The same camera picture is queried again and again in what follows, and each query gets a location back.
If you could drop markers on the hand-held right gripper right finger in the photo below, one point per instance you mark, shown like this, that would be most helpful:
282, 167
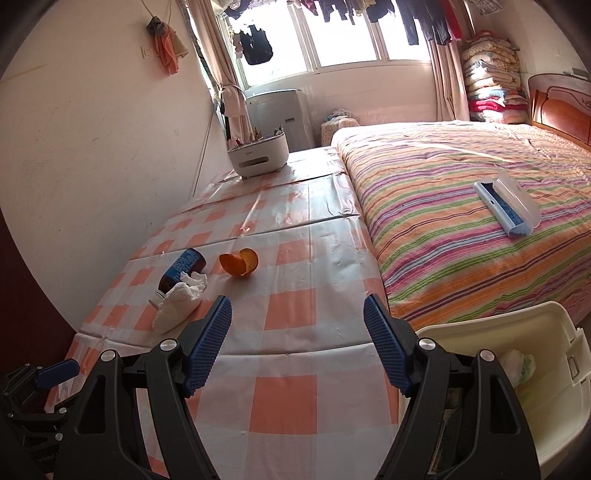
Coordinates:
385, 346

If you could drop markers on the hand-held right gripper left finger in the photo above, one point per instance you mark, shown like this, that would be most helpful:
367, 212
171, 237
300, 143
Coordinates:
210, 341

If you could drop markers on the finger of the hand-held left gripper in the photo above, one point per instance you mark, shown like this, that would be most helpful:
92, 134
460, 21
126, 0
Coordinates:
57, 373

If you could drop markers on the white tissue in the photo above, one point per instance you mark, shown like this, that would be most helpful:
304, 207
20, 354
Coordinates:
178, 304

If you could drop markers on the brown bottle with blue label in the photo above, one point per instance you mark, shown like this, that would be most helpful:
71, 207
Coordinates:
184, 265

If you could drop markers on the orange peel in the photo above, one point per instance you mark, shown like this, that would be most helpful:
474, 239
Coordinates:
240, 265

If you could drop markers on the white paper wad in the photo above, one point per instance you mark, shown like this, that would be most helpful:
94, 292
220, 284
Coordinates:
519, 367

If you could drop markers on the white plastic bin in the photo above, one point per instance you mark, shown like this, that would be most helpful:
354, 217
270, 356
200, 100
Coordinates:
549, 350

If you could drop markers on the dark brown wooden door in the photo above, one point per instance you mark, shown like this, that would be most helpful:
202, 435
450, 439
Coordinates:
27, 300

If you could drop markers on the orange checkered plastic tablecloth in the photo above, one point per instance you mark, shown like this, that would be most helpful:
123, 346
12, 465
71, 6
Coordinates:
286, 258

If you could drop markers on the striped bed blanket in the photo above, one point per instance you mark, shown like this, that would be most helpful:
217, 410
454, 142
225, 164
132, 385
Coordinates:
438, 240

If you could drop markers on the white and blue lint brush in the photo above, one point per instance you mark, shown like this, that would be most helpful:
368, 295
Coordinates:
503, 203

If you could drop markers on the white desk organizer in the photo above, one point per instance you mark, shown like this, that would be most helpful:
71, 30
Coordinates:
256, 159

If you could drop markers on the bunch of pens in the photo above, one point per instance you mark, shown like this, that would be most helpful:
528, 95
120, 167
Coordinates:
256, 136

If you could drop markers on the floral cloth bundle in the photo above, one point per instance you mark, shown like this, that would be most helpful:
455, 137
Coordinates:
341, 127

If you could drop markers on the white standing air conditioner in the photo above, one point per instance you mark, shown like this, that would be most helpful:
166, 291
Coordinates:
286, 115

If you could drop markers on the beige curtain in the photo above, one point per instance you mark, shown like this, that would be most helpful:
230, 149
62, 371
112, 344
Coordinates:
448, 78
217, 46

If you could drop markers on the wooden bed headboard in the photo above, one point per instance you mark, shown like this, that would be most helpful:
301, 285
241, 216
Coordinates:
558, 115

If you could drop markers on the stack of folded quilts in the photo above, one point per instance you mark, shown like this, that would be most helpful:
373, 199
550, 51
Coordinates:
494, 78

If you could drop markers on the orange hanging cloth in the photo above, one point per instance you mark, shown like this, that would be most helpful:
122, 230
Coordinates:
168, 46

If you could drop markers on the dark garments outside window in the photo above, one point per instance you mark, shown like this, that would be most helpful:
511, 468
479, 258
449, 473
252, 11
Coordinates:
256, 46

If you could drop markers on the row of hanging clothes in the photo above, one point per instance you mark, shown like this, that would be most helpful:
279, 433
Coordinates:
415, 14

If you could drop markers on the white wall switch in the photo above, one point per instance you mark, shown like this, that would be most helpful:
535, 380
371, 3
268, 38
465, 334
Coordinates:
148, 52

